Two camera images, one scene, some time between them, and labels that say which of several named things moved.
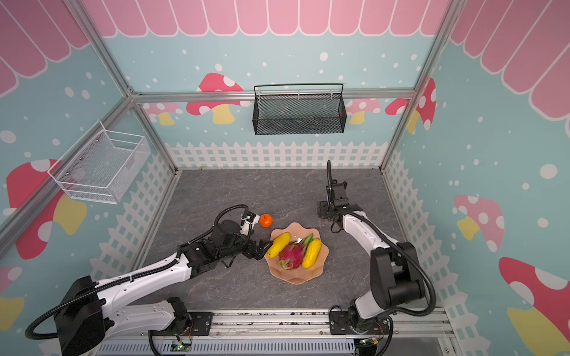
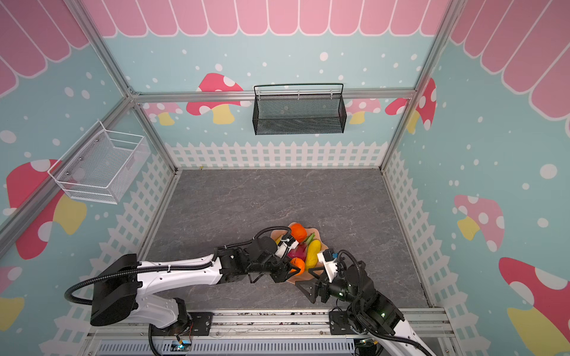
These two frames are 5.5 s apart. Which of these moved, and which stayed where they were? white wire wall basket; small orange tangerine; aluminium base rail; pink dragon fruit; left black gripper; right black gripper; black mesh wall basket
Moved: small orange tangerine; right black gripper; left black gripper
Stayed: black mesh wall basket; aluminium base rail; white wire wall basket; pink dragon fruit
